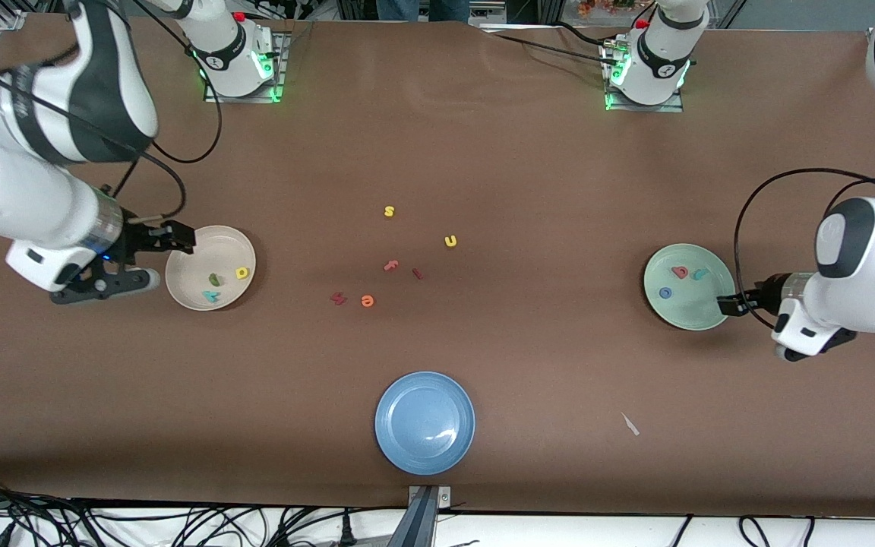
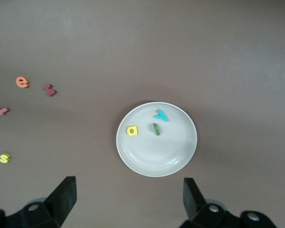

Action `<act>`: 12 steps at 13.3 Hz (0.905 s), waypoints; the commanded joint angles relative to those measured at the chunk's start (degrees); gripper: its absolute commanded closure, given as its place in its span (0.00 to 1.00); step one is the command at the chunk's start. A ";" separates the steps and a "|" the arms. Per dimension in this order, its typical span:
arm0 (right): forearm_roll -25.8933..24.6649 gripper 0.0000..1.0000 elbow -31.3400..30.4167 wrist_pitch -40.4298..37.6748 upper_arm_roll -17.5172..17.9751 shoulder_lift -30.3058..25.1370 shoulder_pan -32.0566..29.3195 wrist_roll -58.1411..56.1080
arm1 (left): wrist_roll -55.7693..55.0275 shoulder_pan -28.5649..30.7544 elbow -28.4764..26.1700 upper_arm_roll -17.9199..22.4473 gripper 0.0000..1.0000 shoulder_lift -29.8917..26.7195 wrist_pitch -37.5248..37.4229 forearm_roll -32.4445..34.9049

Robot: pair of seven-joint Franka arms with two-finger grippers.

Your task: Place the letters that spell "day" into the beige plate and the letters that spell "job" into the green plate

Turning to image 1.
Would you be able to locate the pink letter b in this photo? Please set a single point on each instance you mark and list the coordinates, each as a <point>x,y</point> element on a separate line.
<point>680,272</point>

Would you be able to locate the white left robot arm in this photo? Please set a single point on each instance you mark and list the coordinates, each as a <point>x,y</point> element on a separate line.
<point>863,266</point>

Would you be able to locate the green letter p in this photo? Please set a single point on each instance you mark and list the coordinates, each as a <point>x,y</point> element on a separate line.
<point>214,279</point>

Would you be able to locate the green plate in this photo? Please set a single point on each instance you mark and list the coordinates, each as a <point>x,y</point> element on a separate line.
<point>692,308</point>

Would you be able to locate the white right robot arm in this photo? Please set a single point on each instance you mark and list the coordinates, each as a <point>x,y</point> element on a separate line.
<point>20,190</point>

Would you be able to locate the blue plate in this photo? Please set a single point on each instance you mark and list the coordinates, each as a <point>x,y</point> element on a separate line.
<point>424,422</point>

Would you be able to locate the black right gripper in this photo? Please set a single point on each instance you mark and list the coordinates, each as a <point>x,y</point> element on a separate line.
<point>139,241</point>

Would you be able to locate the person in blue jeans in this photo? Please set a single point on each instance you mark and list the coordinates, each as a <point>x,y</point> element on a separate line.
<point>422,9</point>

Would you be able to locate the metal camera post bracket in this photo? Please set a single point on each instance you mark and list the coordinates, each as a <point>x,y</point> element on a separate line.
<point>424,516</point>

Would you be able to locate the orange flower decoration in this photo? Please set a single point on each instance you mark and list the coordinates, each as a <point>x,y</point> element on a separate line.
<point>604,6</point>

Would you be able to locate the beige plate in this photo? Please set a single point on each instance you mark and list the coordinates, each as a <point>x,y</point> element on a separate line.
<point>213,247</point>

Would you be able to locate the metal table corner bracket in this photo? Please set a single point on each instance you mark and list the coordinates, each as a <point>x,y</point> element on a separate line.
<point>11,20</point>

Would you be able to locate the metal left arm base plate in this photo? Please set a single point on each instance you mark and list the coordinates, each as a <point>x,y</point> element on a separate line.
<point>673,106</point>

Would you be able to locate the white paper scrap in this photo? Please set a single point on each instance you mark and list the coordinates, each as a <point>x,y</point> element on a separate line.
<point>630,424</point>

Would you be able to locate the brown paper table cover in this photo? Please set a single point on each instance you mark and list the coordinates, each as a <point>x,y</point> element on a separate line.
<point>483,152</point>

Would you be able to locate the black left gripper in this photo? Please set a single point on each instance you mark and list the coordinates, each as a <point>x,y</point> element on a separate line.
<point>762,295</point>

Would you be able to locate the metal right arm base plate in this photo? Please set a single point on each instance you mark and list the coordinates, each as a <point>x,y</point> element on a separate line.
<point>279,76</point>

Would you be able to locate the teal letter y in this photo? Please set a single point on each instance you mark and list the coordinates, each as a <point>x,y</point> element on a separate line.
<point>210,297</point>

